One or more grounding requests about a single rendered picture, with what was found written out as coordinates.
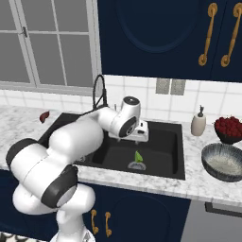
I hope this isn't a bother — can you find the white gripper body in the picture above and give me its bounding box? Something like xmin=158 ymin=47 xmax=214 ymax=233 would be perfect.
xmin=125 ymin=129 xmax=149 ymax=143

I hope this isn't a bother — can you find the green lemon wedge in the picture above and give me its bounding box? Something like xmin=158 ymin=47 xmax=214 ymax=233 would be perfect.
xmin=134 ymin=150 xmax=144 ymax=164

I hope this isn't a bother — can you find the black kitchen sink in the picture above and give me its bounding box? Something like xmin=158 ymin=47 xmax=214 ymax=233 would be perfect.
xmin=37 ymin=112 xmax=186 ymax=181

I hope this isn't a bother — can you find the dark bowl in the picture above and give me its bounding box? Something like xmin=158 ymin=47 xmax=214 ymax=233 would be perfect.
xmin=214 ymin=122 xmax=242 ymax=146

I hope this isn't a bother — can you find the grey patterned bowl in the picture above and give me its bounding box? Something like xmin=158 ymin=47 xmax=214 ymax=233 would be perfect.
xmin=200 ymin=142 xmax=242 ymax=183

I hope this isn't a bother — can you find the black spring tap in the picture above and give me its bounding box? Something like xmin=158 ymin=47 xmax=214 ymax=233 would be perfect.
xmin=92 ymin=74 xmax=109 ymax=112

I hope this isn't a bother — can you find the beige soap dispenser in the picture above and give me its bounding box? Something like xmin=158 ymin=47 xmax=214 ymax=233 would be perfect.
xmin=190 ymin=105 xmax=208 ymax=137

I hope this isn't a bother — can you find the heap of red berries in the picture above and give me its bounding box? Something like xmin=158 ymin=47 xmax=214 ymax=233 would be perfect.
xmin=215 ymin=115 xmax=242 ymax=138

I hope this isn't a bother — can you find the dark red vegetable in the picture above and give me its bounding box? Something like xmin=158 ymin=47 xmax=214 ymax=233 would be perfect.
xmin=39 ymin=110 xmax=51 ymax=125

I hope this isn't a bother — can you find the grey dishwasher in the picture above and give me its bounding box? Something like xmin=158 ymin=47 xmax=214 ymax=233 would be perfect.
xmin=180 ymin=199 xmax=242 ymax=242

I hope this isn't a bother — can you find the white framed window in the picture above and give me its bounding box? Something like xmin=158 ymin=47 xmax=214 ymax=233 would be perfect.
xmin=0 ymin=0 xmax=102 ymax=96

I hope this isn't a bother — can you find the dark window latch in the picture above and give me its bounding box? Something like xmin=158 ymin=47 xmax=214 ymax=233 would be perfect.
xmin=19 ymin=26 xmax=29 ymax=39

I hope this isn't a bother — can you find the grey wall socket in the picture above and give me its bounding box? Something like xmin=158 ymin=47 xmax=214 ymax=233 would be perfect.
xmin=170 ymin=78 xmax=187 ymax=96
xmin=155 ymin=78 xmax=171 ymax=95

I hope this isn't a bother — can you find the small gold cupboard handle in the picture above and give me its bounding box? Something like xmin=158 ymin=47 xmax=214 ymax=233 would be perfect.
xmin=104 ymin=211 xmax=113 ymax=238
xmin=90 ymin=209 xmax=99 ymax=236

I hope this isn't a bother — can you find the navy wall cupboard door, oval panel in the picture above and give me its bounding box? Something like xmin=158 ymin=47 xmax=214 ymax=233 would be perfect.
xmin=96 ymin=0 xmax=227 ymax=81

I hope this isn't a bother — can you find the gold wall cupboard handle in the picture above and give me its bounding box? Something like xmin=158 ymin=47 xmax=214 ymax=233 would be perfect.
xmin=220 ymin=2 xmax=242 ymax=68
xmin=198 ymin=2 xmax=218 ymax=67

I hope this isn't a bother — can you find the navy wall cupboard door, plain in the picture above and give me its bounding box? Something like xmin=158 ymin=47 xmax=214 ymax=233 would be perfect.
xmin=210 ymin=0 xmax=242 ymax=84

